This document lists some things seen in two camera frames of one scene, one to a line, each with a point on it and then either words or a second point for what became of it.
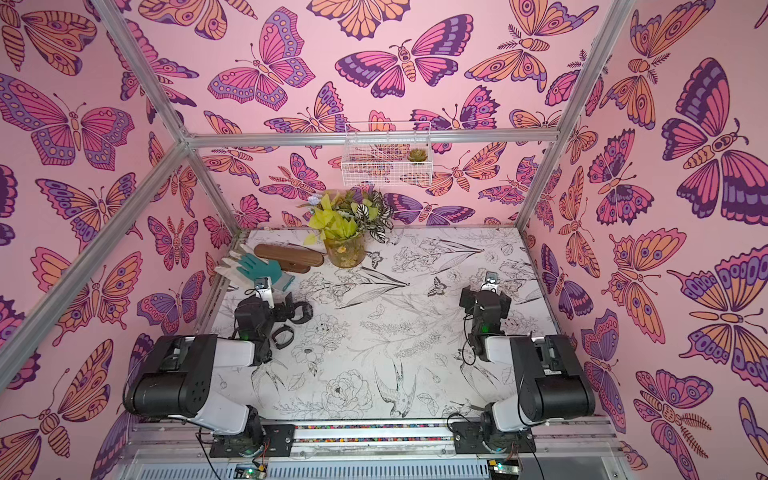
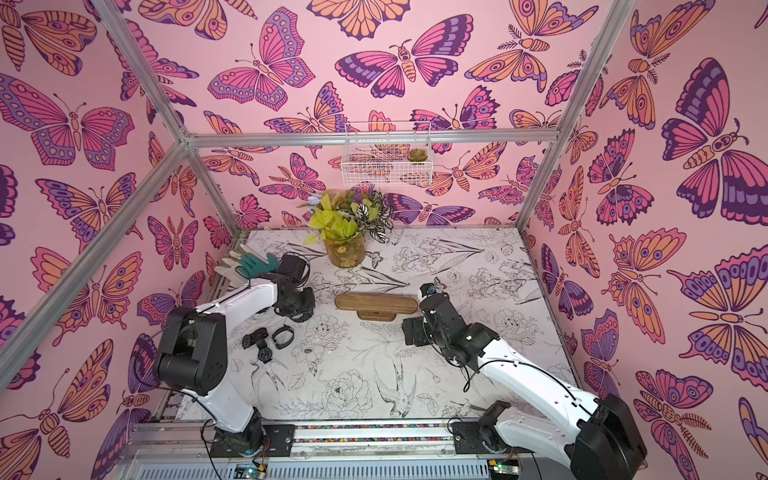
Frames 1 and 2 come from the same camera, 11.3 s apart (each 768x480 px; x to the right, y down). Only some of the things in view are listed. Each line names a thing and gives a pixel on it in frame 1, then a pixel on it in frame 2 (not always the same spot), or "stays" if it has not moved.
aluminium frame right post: x=616 y=16 stays
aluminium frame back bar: x=372 y=138 stays
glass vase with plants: x=344 y=219 stays
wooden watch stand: x=291 y=258 to x=371 y=307
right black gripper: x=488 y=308 to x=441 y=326
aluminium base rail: x=167 y=440 stays
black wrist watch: x=279 y=330 stays
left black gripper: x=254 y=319 to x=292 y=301
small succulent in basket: x=417 y=155 stays
